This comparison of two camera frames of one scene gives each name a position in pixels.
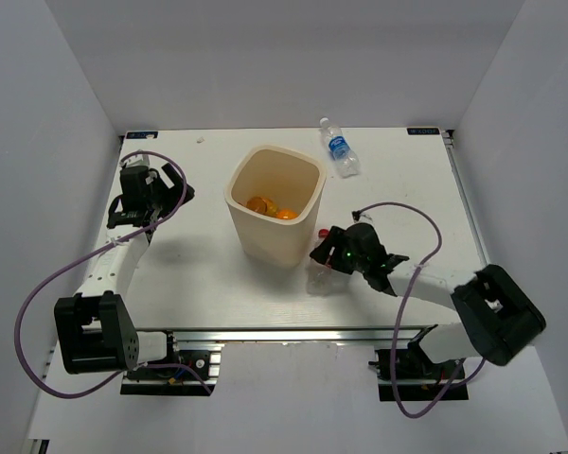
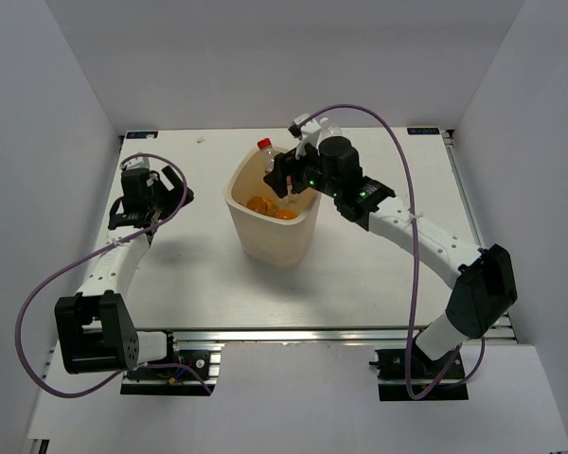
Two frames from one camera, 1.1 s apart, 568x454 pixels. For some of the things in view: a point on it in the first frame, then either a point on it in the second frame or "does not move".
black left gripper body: (162, 197) does not move
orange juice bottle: (287, 214) does not move
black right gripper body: (342, 258) -> (307, 172)
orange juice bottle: (262, 204) does not move
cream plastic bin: (293, 180) does not move
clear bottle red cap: (323, 280) -> (269, 154)
